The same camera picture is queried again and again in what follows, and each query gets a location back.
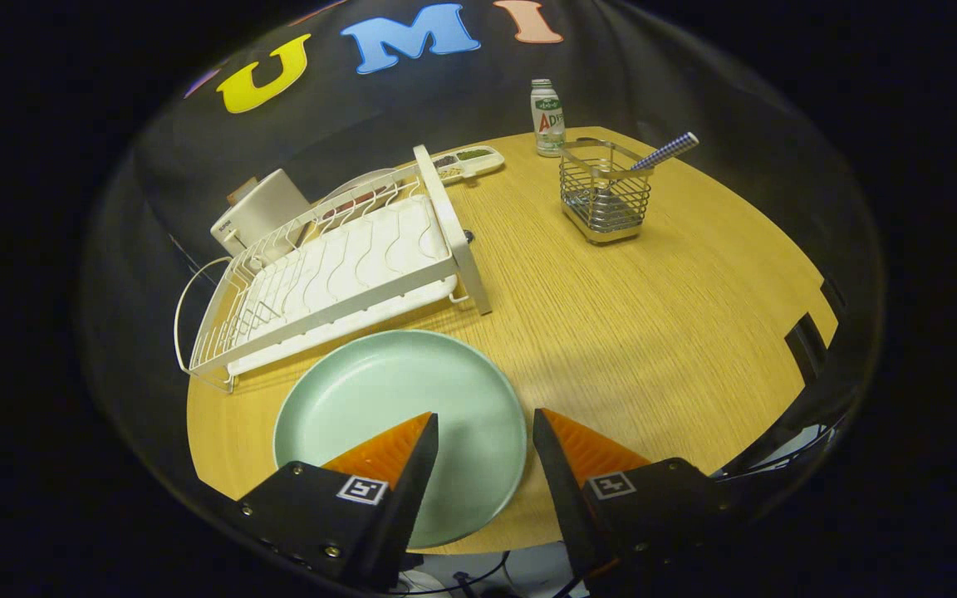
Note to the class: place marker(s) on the white drip tray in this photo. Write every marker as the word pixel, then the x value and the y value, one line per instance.
pixel 345 266

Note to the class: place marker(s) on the grey round plate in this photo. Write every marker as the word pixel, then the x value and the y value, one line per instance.
pixel 362 178

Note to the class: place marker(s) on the light green plate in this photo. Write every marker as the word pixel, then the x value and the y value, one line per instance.
pixel 395 390

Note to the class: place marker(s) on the black backdrop cloth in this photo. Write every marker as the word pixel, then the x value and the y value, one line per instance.
pixel 653 83

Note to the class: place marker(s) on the white green drink bottle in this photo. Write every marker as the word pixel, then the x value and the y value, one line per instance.
pixel 547 124

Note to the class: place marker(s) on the white divided tray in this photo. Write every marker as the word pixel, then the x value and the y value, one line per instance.
pixel 487 164

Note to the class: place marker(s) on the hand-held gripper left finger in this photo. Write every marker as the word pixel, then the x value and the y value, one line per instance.
pixel 408 507

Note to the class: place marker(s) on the white toaster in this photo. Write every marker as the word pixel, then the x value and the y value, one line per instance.
pixel 267 212

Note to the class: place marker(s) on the pile of green beans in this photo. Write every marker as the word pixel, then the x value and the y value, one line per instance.
pixel 472 154

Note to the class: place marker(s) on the brown toast slice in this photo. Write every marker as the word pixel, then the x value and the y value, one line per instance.
pixel 239 193

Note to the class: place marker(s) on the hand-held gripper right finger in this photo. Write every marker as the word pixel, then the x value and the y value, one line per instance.
pixel 570 498

